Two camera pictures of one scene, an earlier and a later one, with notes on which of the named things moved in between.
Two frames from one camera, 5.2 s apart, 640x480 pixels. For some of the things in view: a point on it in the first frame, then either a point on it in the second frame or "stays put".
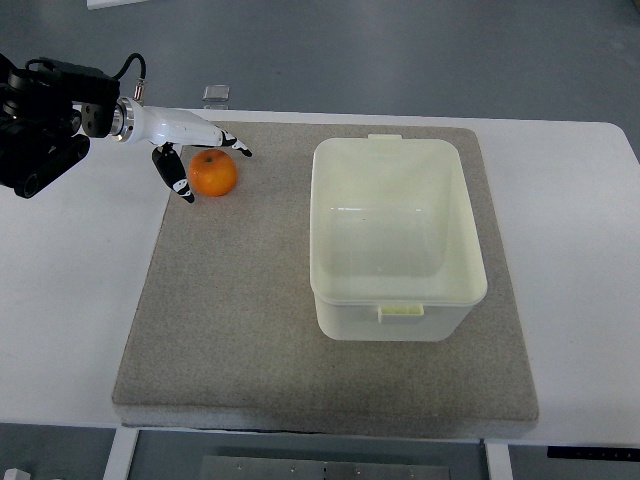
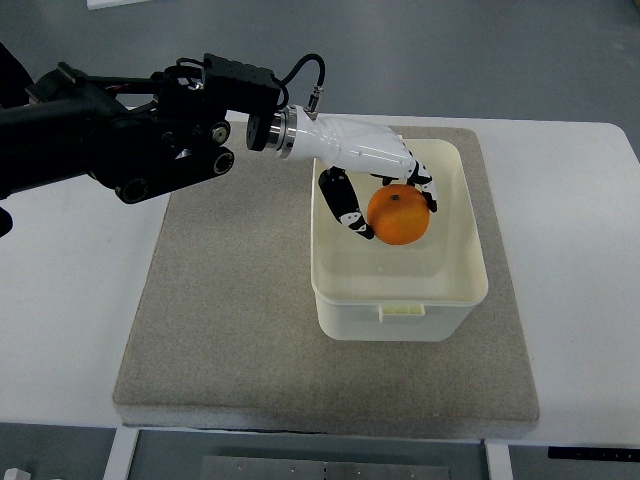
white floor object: (95, 4) stays put
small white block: (16, 474) stays put
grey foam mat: (223, 330) stays put
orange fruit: (212, 172) -> (399, 214)
